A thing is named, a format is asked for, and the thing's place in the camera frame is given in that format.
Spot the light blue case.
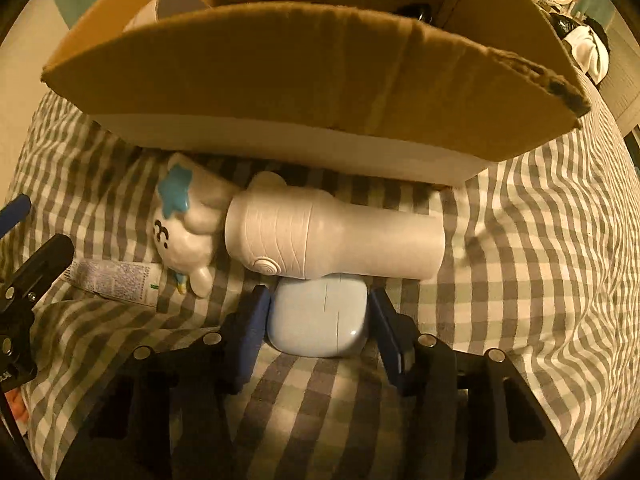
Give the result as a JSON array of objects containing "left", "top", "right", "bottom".
[{"left": 267, "top": 274, "right": 368, "bottom": 358}]

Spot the white toothpaste tube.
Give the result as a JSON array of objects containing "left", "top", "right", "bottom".
[{"left": 63, "top": 259, "right": 163, "bottom": 308}]

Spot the white handheld device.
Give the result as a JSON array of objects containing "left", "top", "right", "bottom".
[{"left": 224, "top": 171, "right": 445, "bottom": 281}]

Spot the white tape roll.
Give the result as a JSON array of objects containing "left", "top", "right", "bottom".
[{"left": 124, "top": 0, "right": 210, "bottom": 32}]

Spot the black square object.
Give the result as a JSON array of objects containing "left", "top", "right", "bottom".
[{"left": 393, "top": 2, "right": 433, "bottom": 25}]

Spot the left hand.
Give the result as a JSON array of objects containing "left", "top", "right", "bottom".
[{"left": 6, "top": 388, "right": 29, "bottom": 422}]

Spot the white blue plush toy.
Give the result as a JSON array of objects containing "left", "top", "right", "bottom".
[{"left": 150, "top": 153, "right": 241, "bottom": 298}]

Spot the grey checked bed quilt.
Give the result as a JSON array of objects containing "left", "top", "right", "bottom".
[{"left": 1, "top": 84, "right": 639, "bottom": 479}]

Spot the brown cardboard box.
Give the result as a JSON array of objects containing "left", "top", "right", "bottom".
[{"left": 41, "top": 0, "right": 590, "bottom": 186}]

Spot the white garment on chair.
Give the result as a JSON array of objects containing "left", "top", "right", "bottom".
[{"left": 563, "top": 26, "right": 610, "bottom": 84}]

